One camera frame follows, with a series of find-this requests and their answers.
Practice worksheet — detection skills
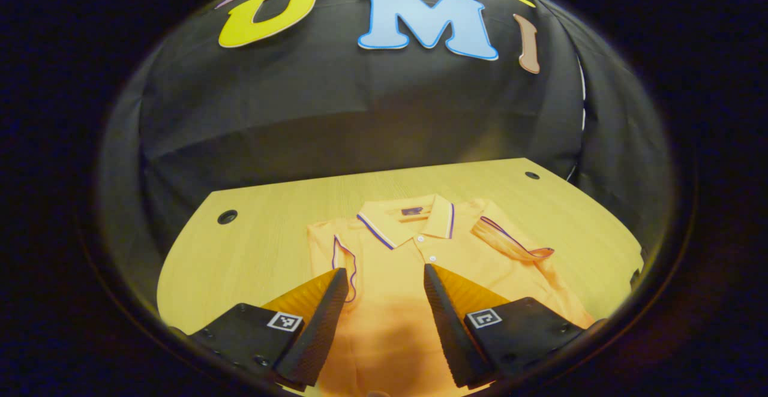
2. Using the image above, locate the orange polo T-shirt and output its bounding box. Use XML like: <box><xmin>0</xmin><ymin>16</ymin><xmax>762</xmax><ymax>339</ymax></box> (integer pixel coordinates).
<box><xmin>307</xmin><ymin>193</ymin><xmax>596</xmax><ymax>397</ymax></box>

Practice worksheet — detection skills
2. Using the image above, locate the black backdrop cloth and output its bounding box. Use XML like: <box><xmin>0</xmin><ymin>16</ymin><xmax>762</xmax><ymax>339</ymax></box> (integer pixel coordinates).
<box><xmin>96</xmin><ymin>0</ymin><xmax>673</xmax><ymax>308</ymax></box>

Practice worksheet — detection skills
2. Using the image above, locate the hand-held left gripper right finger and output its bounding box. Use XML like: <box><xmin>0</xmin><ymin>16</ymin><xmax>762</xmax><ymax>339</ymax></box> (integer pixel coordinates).
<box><xmin>424</xmin><ymin>263</ymin><xmax>586</xmax><ymax>389</ymax></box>

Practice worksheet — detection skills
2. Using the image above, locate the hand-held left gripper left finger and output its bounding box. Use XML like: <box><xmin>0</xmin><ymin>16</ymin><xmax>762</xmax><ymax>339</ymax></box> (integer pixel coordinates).
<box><xmin>189</xmin><ymin>267</ymin><xmax>350</xmax><ymax>389</ymax></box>

